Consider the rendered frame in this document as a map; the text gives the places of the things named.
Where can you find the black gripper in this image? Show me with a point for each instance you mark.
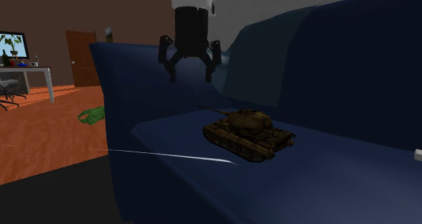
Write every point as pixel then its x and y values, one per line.
pixel 191 28

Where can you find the teal sofa cushion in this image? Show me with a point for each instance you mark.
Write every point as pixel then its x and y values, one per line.
pixel 263 61

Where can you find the brown toy tank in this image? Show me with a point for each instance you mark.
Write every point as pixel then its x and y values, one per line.
pixel 245 131

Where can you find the small grey upright object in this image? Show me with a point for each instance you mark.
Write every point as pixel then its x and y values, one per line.
pixel 109 35

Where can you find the brown wooden door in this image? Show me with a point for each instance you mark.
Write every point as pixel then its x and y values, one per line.
pixel 82 58

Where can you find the green crumpled cloth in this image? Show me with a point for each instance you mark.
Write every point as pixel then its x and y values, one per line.
pixel 93 115

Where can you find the white desk with monitor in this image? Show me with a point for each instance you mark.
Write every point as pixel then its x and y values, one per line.
pixel 19 69

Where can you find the dark blue sofa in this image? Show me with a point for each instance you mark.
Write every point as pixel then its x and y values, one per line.
pixel 329 183

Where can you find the grey office chair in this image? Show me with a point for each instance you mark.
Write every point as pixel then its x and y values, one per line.
pixel 8 88

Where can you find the small white box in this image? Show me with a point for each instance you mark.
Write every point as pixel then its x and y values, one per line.
pixel 418 154

